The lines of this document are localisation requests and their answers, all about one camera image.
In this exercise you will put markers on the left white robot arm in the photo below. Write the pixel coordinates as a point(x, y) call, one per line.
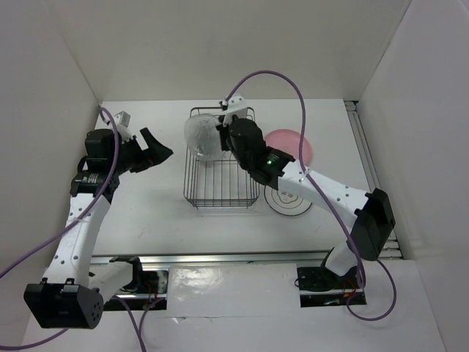
point(69, 295)

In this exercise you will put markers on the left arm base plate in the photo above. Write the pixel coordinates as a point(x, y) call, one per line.
point(150, 294)

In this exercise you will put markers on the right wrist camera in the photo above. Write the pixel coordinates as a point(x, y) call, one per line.
point(236, 106)

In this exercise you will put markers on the aluminium front rail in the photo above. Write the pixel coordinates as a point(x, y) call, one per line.
point(167, 260)

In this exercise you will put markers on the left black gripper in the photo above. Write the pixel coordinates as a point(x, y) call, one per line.
point(154, 153)

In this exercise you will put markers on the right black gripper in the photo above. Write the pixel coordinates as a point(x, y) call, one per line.
point(223, 130)

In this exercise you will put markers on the clear glass plate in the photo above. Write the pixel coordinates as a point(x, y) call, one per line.
point(203, 138)

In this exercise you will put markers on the dark wire dish rack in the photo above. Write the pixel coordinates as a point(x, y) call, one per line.
point(219, 183)

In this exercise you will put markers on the pink plastic plate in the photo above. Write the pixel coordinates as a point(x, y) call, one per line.
point(288, 141)

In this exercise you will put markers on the white plate dark rim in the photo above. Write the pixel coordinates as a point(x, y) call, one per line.
point(286, 204)

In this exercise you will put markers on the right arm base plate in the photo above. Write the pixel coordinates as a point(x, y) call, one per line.
point(319, 287)

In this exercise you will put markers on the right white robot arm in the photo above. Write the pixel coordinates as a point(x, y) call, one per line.
point(367, 217)

